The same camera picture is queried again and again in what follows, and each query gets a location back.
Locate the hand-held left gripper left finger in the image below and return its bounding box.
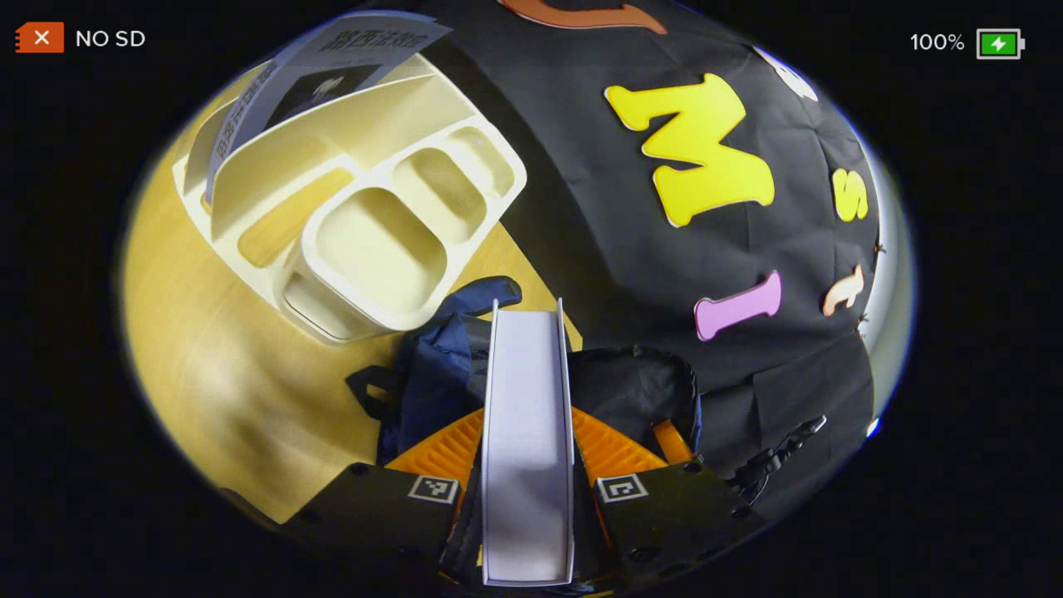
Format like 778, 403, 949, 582
282, 407, 487, 576

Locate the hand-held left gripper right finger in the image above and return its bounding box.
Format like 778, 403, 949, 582
571, 407, 765, 582

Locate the blue schoolbag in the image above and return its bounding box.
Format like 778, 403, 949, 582
345, 277, 703, 466

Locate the white cover book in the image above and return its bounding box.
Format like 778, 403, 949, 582
480, 297, 576, 587

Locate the white bookshelf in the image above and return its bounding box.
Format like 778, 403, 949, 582
173, 51, 528, 343

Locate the lavender cover book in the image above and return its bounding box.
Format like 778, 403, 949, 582
203, 10, 453, 204

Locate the black backdrop cloth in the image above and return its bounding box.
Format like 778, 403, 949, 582
415, 0, 881, 499

